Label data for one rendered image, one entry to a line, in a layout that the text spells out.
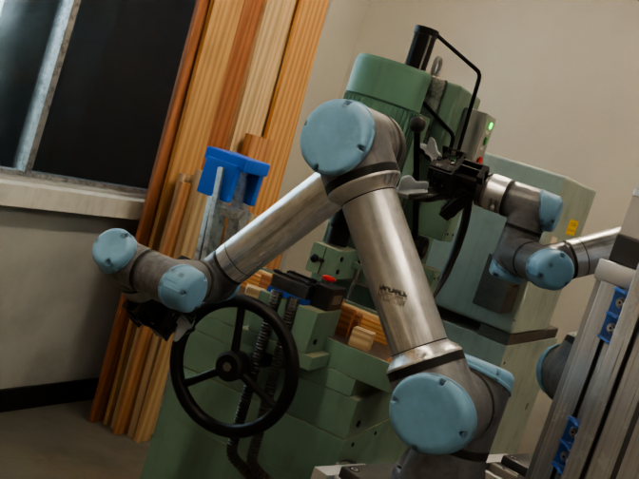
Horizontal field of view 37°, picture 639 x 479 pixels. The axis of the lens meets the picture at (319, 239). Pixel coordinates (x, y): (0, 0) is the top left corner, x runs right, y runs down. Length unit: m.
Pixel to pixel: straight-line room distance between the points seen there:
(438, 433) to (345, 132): 0.45
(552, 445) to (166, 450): 0.95
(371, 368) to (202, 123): 1.88
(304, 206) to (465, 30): 3.15
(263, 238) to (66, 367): 2.29
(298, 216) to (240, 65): 2.32
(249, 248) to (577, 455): 0.63
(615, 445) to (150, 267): 0.78
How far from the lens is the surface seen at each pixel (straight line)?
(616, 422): 1.55
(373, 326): 2.15
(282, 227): 1.60
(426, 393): 1.33
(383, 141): 1.42
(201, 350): 2.16
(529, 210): 1.90
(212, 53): 3.66
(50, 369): 3.77
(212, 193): 3.02
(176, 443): 2.22
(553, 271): 1.78
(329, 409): 2.04
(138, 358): 3.63
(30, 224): 3.40
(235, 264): 1.64
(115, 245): 1.60
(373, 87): 2.10
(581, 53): 4.48
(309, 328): 1.94
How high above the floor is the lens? 1.30
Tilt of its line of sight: 6 degrees down
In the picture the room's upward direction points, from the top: 18 degrees clockwise
